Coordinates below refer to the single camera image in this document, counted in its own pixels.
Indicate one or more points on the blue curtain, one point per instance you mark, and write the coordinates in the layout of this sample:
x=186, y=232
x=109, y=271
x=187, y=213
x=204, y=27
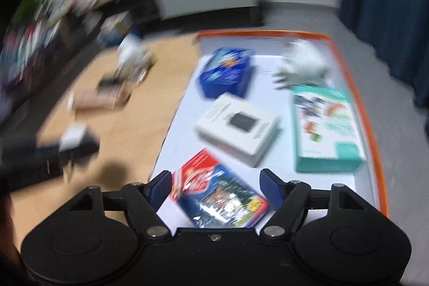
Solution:
x=385, y=4

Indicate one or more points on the white plug-in heater with bottle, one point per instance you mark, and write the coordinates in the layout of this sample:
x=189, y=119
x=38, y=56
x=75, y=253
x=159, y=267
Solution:
x=303, y=63

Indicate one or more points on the purple patterned tray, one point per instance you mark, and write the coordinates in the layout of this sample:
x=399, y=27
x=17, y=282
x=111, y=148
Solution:
x=26, y=61

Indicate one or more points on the white charger package box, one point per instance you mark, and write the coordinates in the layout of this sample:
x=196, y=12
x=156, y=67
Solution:
x=234, y=125

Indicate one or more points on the rose gold cosmetic tube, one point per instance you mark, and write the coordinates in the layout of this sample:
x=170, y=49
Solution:
x=97, y=100

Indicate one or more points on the blue red playing card box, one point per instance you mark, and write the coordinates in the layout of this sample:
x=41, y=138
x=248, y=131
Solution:
x=218, y=199

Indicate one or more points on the dark curved counter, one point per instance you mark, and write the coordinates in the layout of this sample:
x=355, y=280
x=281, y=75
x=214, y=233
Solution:
x=50, y=98

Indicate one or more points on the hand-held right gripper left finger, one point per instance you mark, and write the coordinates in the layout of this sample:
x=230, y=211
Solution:
x=161, y=188

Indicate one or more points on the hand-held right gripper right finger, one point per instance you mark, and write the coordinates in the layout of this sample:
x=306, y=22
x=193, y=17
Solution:
x=269, y=188

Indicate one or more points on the green white bandage box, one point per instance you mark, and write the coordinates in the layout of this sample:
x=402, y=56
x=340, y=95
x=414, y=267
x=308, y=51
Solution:
x=325, y=132

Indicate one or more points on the small black box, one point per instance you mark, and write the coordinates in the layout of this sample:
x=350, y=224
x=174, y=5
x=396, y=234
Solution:
x=109, y=83

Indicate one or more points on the orange-rimmed white box lid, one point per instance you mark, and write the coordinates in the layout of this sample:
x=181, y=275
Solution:
x=182, y=125

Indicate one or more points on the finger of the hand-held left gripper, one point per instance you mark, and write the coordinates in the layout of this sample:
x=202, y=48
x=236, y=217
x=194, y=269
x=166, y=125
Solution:
x=78, y=148

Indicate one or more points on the blue dental floss box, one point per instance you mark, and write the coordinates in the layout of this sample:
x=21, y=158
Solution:
x=226, y=71

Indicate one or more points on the white charger cube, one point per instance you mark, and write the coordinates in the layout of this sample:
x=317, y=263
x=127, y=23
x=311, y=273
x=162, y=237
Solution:
x=72, y=135

